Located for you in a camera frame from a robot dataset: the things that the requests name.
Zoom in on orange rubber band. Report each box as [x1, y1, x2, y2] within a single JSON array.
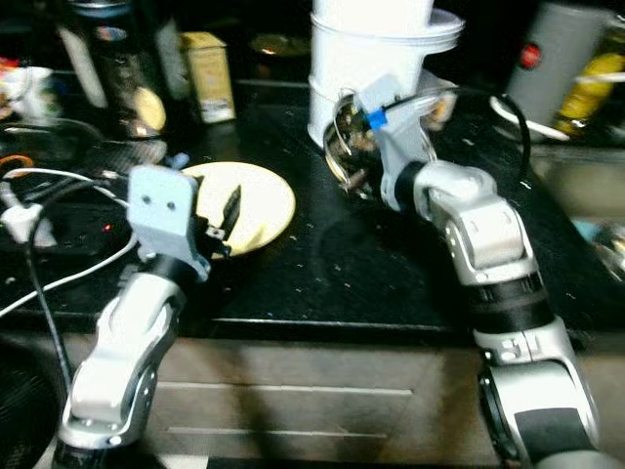
[[0, 154, 35, 179]]

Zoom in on black floor fan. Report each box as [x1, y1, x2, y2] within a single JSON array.
[[0, 362, 55, 469]]

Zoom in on yellow bottle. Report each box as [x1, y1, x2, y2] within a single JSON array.
[[552, 54, 625, 136]]

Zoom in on white charger plug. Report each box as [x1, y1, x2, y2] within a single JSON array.
[[3, 186, 60, 245]]

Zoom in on black power strip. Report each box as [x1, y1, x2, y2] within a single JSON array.
[[0, 191, 138, 257]]

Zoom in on cream round plate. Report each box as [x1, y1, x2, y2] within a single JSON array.
[[181, 161, 297, 257]]

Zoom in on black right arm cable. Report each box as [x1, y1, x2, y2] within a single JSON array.
[[386, 84, 532, 187]]

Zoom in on glass pot lid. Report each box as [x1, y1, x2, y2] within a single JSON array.
[[0, 119, 172, 177]]

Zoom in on brown cabinet drawers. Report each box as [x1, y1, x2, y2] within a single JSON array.
[[0, 327, 509, 469]]

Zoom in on yellow tin box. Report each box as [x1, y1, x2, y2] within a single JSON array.
[[181, 31, 235, 124]]

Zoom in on grey canister red logo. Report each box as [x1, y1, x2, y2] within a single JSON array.
[[506, 0, 611, 126]]

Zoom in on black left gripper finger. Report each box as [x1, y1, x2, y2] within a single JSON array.
[[221, 186, 244, 243]]

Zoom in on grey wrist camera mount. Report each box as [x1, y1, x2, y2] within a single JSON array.
[[129, 164, 213, 284], [356, 70, 436, 212]]

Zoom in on white charger cable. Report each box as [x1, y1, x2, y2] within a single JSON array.
[[0, 168, 140, 316]]

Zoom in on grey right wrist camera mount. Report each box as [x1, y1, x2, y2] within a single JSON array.
[[356, 70, 436, 212]]

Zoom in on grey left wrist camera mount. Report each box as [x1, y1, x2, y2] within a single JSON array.
[[129, 164, 213, 284]]

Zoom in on steel bowl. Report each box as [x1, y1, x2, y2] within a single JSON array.
[[320, 93, 392, 201]]

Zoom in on white stacked plastic container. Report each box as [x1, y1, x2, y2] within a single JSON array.
[[308, 0, 465, 148]]

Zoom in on white mug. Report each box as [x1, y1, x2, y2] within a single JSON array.
[[5, 64, 62, 124]]

